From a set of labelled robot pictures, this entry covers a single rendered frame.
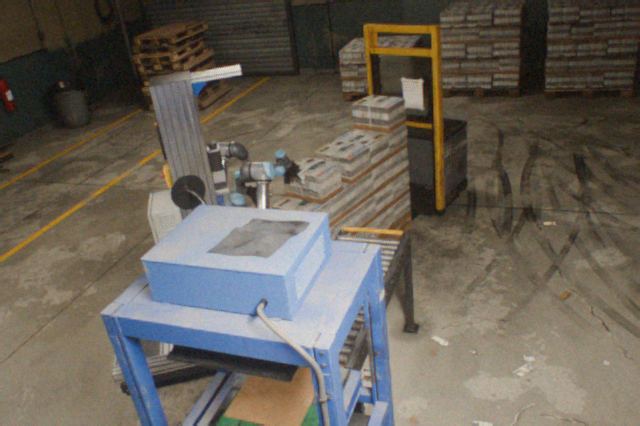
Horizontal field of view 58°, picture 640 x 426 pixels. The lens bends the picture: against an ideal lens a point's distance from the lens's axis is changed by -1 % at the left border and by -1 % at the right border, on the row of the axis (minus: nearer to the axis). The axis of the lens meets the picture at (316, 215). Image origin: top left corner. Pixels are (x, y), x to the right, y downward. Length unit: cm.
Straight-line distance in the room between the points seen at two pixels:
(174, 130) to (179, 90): 25
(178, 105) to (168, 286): 164
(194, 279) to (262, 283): 28
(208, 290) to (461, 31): 752
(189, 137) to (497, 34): 622
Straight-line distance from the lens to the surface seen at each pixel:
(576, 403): 402
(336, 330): 203
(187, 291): 225
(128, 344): 247
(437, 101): 538
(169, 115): 371
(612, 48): 918
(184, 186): 272
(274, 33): 1183
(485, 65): 928
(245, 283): 208
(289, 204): 453
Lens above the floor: 282
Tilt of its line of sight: 28 degrees down
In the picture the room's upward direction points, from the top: 8 degrees counter-clockwise
